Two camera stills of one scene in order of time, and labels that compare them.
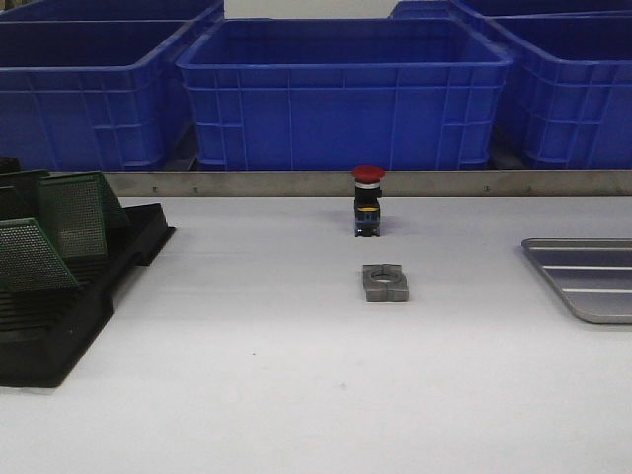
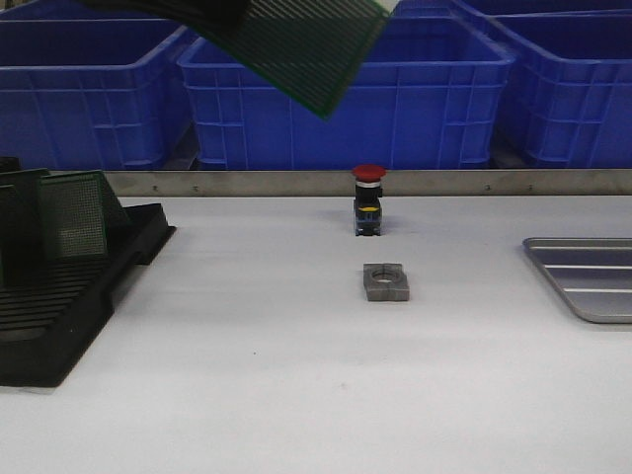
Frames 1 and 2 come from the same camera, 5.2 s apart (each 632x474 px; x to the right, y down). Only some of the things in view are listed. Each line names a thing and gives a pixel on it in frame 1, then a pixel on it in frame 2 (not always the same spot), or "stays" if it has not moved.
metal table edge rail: x=398 y=184 stays
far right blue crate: x=510 y=9 stays
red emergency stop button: x=366 y=202 stays
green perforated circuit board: x=29 y=261 to x=313 y=47
